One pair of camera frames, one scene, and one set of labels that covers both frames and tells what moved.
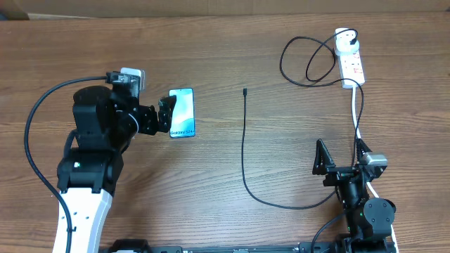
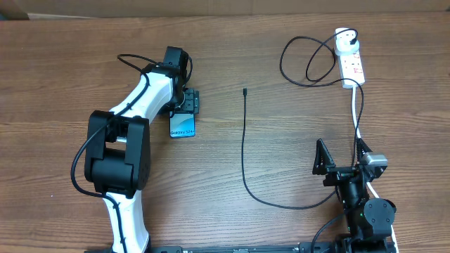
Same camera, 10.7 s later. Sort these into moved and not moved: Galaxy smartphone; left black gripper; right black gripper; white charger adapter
Moved: left black gripper
Not moved: white charger adapter; right black gripper; Galaxy smartphone
